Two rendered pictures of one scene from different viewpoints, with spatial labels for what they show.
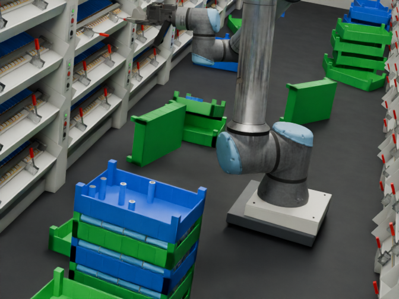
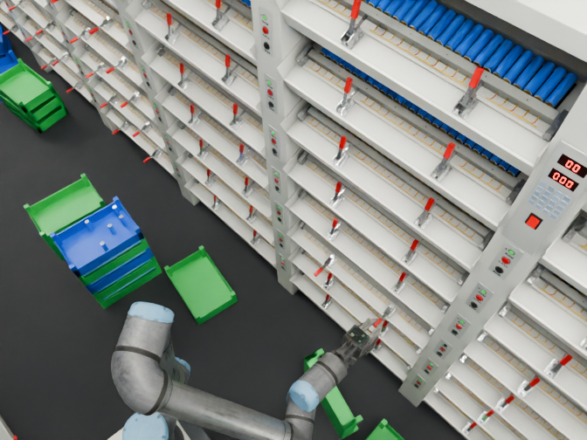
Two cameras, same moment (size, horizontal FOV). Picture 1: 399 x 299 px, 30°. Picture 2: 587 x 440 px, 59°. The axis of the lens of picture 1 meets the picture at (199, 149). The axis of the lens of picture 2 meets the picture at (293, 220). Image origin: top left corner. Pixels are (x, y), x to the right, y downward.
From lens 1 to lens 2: 3.21 m
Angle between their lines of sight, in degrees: 87
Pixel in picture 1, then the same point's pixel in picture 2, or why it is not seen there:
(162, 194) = (105, 257)
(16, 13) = (218, 139)
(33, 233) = (226, 250)
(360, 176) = not seen: outside the picture
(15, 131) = (233, 200)
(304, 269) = (93, 421)
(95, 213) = (107, 212)
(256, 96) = not seen: hidden behind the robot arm
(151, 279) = not seen: hidden behind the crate
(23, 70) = (234, 179)
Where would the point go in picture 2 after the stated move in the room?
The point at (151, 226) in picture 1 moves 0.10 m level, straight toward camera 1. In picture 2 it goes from (70, 230) to (51, 220)
